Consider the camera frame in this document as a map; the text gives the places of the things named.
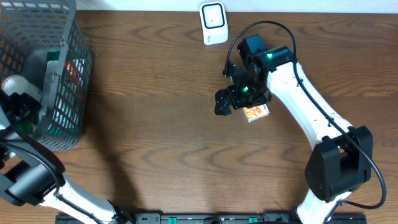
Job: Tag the grey plastic mesh basket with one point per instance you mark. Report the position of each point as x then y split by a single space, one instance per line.
42 42

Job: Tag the green-lid seasoning jar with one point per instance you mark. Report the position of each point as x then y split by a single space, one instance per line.
26 127

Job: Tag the white cylindrical container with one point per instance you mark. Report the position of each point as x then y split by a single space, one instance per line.
20 85

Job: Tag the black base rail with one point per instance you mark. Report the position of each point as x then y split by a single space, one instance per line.
270 217

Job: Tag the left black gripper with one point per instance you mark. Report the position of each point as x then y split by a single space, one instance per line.
23 103

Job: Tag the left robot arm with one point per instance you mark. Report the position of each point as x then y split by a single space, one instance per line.
40 178

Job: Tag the orange Kleenex tissue pack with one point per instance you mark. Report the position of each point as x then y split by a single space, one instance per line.
256 112

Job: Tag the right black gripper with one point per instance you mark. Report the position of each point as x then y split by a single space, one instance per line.
221 98

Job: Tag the white barcode scanner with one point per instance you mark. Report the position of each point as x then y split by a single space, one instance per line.
214 23

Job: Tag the green 3M gloves package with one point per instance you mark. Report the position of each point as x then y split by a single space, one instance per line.
72 92

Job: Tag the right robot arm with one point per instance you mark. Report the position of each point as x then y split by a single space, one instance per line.
341 158

